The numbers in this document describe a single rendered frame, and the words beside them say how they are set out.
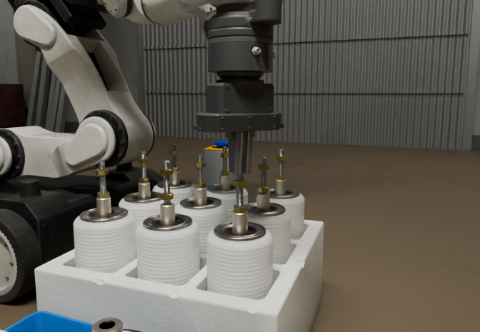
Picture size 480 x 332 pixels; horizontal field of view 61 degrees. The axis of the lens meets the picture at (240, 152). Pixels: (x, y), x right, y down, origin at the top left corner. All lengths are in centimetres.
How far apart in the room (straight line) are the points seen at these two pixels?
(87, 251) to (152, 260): 11
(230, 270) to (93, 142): 56
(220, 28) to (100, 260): 39
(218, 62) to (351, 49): 319
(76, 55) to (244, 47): 63
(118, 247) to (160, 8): 38
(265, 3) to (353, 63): 318
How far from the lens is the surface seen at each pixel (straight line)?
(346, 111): 368
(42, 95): 454
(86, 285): 67
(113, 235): 67
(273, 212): 68
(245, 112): 54
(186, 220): 64
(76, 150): 106
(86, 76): 108
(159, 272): 62
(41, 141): 120
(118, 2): 74
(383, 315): 94
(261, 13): 52
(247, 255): 56
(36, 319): 73
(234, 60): 52
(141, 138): 105
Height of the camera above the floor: 45
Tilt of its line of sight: 8 degrees down
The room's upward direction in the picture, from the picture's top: straight up
